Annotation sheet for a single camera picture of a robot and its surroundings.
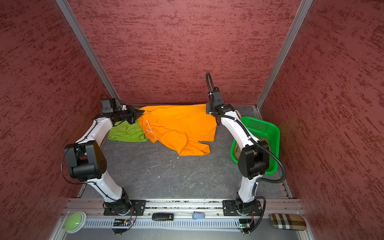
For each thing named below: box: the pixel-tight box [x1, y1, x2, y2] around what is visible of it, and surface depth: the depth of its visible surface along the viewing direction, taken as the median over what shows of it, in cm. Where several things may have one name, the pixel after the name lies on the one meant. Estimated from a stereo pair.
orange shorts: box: [137, 104, 218, 157], surface depth 97 cm
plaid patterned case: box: [270, 213, 307, 231], surface depth 70 cm
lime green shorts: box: [107, 119, 149, 143], surface depth 101 cm
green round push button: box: [65, 211, 87, 234], surface depth 70 cm
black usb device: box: [152, 212, 174, 221], surface depth 71 cm
